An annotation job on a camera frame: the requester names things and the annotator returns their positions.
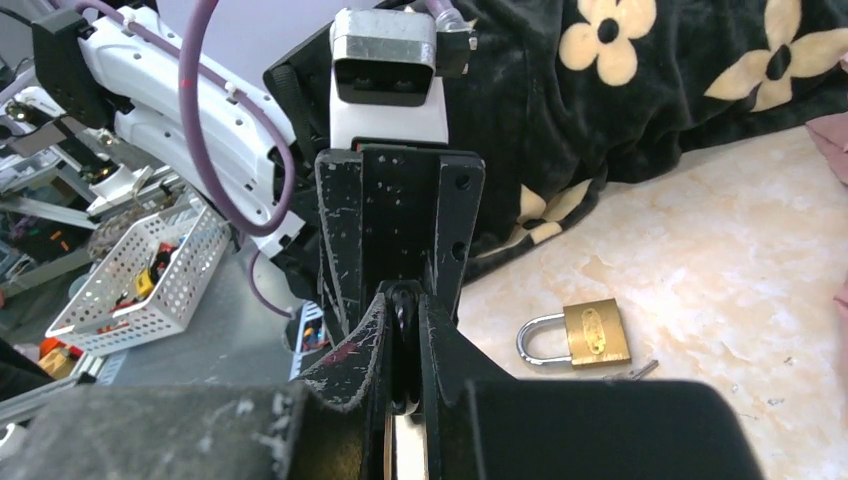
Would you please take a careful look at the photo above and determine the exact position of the black padlock with keys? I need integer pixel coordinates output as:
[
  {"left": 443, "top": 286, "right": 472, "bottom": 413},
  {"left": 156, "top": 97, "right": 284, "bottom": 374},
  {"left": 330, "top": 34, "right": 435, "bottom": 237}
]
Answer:
[{"left": 385, "top": 280, "right": 422, "bottom": 416}]

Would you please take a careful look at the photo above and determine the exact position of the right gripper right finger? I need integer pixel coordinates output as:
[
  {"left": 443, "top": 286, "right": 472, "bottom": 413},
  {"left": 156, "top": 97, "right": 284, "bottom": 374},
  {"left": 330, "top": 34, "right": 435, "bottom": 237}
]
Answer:
[{"left": 419, "top": 297, "right": 762, "bottom": 479}]

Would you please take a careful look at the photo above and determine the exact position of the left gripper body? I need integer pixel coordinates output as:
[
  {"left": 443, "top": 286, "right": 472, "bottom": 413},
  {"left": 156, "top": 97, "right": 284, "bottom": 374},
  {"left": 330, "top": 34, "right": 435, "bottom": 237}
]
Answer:
[{"left": 361, "top": 144, "right": 440, "bottom": 292}]

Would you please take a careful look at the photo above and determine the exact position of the black floral blanket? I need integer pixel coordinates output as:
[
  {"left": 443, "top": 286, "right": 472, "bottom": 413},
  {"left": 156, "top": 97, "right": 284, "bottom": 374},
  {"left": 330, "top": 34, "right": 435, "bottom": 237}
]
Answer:
[{"left": 264, "top": 0, "right": 848, "bottom": 283}]

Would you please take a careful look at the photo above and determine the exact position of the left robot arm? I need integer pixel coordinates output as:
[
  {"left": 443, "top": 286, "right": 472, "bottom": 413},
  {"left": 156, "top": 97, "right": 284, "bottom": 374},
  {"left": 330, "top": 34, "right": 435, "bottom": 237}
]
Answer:
[{"left": 31, "top": 1, "right": 485, "bottom": 340}]

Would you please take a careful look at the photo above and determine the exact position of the white perforated tray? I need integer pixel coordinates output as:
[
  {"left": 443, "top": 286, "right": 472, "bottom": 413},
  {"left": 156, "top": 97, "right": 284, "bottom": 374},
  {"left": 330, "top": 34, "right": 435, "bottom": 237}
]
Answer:
[{"left": 46, "top": 205, "right": 231, "bottom": 356}]

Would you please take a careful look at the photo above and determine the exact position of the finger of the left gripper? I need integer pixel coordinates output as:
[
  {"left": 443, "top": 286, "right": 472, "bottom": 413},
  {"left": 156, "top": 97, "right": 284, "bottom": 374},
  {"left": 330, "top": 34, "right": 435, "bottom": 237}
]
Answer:
[
  {"left": 316, "top": 149, "right": 363, "bottom": 336},
  {"left": 431, "top": 152, "right": 485, "bottom": 321}
]

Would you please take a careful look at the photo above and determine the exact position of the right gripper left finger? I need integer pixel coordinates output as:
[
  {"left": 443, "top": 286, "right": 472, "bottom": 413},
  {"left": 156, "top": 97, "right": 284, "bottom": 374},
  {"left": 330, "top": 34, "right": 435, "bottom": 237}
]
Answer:
[{"left": 1, "top": 295, "right": 391, "bottom": 479}]

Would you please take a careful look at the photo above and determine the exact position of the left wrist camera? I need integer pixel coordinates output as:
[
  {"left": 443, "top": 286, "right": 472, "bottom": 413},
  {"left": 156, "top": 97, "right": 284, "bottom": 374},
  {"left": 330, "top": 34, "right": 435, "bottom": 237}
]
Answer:
[{"left": 329, "top": 1, "right": 477, "bottom": 150}]

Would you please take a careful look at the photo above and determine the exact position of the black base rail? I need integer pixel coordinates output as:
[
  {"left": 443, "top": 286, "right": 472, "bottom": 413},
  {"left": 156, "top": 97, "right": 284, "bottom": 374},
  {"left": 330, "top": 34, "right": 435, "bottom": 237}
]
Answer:
[{"left": 284, "top": 301, "right": 332, "bottom": 380}]

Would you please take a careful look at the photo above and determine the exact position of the pink cloth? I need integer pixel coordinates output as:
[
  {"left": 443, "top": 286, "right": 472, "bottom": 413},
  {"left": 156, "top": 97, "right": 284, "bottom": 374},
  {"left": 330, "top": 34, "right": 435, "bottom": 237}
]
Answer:
[{"left": 804, "top": 52, "right": 848, "bottom": 319}]

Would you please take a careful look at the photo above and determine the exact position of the brass padlock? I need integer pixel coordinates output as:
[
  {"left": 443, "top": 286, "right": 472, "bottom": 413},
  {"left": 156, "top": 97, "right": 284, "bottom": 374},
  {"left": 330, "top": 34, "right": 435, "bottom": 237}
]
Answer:
[{"left": 515, "top": 298, "right": 660, "bottom": 382}]

